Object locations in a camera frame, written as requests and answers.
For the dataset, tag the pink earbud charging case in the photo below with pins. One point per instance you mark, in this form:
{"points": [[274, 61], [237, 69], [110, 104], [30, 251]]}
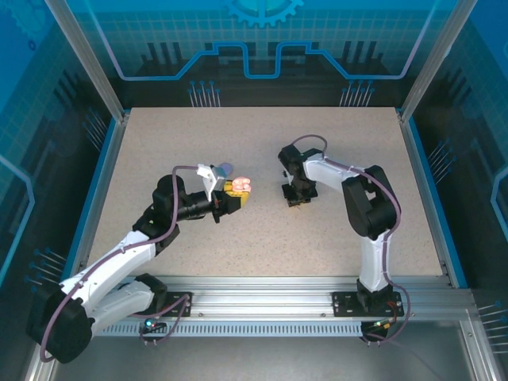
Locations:
{"points": [[241, 183]]}

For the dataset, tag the purple earbud charging case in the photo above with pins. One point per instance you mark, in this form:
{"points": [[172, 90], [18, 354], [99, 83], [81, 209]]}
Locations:
{"points": [[227, 168]]}

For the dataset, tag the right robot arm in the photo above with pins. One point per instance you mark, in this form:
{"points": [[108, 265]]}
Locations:
{"points": [[369, 206]]}

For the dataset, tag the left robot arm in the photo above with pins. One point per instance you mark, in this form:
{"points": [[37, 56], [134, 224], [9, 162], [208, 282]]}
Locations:
{"points": [[115, 258]]}

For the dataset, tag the blue table edge strip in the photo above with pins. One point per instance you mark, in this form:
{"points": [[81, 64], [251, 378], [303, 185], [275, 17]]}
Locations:
{"points": [[427, 174], [98, 174]]}

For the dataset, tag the metal lower tray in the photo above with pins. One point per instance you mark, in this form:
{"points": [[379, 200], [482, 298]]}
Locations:
{"points": [[254, 357]]}

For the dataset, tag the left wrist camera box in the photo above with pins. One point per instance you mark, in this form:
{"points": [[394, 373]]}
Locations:
{"points": [[210, 176]]}

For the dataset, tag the aluminium side rail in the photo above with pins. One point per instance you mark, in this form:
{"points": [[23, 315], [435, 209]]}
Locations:
{"points": [[416, 170], [109, 170]]}

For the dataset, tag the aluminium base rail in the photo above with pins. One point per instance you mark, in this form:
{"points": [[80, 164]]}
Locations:
{"points": [[258, 293]]}

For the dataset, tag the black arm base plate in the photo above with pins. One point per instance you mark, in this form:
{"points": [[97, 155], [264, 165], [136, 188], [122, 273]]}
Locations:
{"points": [[345, 305], [178, 311]]}

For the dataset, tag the aluminium frame post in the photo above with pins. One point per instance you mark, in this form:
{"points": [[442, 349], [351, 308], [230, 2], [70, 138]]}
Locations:
{"points": [[430, 59], [95, 59]]}

